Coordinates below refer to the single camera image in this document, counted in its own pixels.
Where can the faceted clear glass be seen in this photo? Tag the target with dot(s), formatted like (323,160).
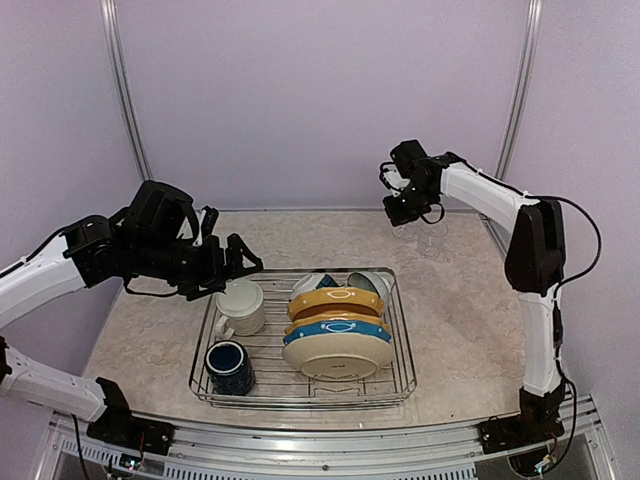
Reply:
(406,232)

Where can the dark blue mug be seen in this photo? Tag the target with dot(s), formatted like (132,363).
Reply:
(229,368)

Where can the blue oval dish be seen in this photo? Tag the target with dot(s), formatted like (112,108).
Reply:
(338,327)

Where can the cream plate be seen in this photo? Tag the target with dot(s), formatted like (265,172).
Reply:
(338,357)

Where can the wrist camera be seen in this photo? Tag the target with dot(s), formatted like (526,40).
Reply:
(391,178)
(207,217)

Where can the pale green checked bowl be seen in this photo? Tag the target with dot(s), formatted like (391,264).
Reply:
(372,282)

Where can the frame post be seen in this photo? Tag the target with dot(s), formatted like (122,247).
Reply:
(118,65)
(523,79)

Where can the white ribbed mug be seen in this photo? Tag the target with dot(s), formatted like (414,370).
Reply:
(241,310)

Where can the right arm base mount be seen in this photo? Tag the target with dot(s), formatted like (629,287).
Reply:
(520,430)

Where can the wire dish rack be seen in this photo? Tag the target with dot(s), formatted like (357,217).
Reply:
(278,386)

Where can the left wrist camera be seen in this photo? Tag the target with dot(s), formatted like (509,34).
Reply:
(207,217)

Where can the right frame post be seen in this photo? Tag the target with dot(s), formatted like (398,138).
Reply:
(523,79)

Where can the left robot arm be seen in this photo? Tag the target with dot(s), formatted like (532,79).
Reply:
(159,235)

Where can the white blue-rimmed bowl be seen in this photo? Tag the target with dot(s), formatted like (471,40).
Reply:
(311,282)

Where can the tall clear glass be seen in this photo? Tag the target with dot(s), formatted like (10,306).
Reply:
(431,238)

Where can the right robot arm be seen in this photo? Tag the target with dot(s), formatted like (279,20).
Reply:
(534,263)

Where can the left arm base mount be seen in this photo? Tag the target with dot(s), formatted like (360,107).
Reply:
(117,425)

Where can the left frame post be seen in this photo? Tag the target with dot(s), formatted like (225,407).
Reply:
(118,65)

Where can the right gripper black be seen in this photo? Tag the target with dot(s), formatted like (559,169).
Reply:
(398,215)

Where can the upper yellow oval dish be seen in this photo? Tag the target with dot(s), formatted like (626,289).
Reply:
(327,299)

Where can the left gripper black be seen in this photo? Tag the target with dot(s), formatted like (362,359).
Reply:
(215,274)

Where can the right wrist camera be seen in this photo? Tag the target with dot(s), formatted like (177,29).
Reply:
(391,178)

